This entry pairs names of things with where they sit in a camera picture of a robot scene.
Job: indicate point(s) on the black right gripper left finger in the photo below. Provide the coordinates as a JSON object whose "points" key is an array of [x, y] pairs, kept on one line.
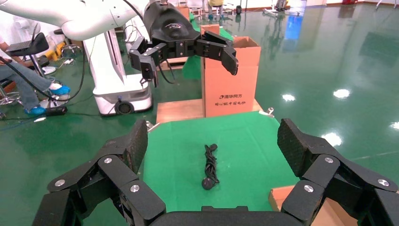
{"points": [[115, 168]]}

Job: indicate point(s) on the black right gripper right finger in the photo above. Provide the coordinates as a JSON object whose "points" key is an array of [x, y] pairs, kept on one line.
{"points": [[321, 168]]}

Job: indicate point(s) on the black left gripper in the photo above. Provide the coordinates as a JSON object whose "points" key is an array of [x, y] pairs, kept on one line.
{"points": [[171, 28]]}

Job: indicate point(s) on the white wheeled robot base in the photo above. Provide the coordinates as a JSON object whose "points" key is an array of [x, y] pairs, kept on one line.
{"points": [[106, 68]]}

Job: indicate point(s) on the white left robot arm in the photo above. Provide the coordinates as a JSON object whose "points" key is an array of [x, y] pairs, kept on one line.
{"points": [[78, 15]]}

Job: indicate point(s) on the plain cardboard box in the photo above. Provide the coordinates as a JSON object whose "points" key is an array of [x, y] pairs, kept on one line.
{"points": [[184, 12]]}

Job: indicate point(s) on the low open cardboard box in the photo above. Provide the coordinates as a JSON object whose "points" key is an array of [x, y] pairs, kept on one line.
{"points": [[277, 195]]}

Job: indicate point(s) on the tall printed cardboard box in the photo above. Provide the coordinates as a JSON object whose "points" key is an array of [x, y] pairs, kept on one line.
{"points": [[230, 90]]}

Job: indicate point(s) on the green table cloth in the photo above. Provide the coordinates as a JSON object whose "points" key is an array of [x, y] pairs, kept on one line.
{"points": [[191, 67], [243, 149]]}

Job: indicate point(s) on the metal table clamp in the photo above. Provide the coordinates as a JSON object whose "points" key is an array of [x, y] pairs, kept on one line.
{"points": [[151, 126], [268, 110]]}

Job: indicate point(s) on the person in yellow shirt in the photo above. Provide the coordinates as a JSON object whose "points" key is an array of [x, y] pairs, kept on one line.
{"points": [[215, 3]]}

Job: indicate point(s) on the black power adapter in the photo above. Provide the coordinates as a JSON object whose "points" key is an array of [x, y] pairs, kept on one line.
{"points": [[56, 111]]}

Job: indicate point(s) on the white power strip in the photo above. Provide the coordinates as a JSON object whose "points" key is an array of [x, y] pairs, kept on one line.
{"points": [[68, 61]]}

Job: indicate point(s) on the yellow floor equipment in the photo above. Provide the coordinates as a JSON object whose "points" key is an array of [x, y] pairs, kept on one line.
{"points": [[57, 51]]}

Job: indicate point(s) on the black round stool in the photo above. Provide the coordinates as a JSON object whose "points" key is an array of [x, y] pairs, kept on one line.
{"points": [[58, 31]]}

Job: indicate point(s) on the seated person in jeans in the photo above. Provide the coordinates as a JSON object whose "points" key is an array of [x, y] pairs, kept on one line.
{"points": [[18, 78]]}

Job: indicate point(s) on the black office chair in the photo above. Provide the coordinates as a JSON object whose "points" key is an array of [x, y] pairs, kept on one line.
{"points": [[37, 45]]}

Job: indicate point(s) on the grey laptop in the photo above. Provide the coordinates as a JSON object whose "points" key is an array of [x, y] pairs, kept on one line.
{"points": [[18, 46]]}

